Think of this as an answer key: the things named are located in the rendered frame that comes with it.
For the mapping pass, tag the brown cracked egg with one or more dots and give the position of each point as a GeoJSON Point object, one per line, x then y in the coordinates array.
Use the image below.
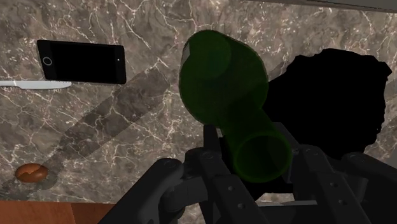
{"type": "Point", "coordinates": [31, 173]}

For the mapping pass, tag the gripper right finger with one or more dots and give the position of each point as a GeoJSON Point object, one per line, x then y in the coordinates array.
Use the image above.
{"type": "Point", "coordinates": [335, 189]}

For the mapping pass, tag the white knife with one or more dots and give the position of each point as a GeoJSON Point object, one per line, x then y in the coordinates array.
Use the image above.
{"type": "Point", "coordinates": [34, 84]}

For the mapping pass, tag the black smartphone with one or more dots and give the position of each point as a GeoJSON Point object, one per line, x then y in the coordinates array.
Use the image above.
{"type": "Point", "coordinates": [82, 62]}

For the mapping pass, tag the dark green glass bottle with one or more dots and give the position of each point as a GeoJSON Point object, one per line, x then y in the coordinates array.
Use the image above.
{"type": "Point", "coordinates": [223, 83]}

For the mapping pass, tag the black irregular lump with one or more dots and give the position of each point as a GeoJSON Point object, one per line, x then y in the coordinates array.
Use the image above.
{"type": "Point", "coordinates": [328, 99]}

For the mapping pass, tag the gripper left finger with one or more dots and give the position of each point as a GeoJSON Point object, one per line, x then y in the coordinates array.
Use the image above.
{"type": "Point", "coordinates": [173, 192]}

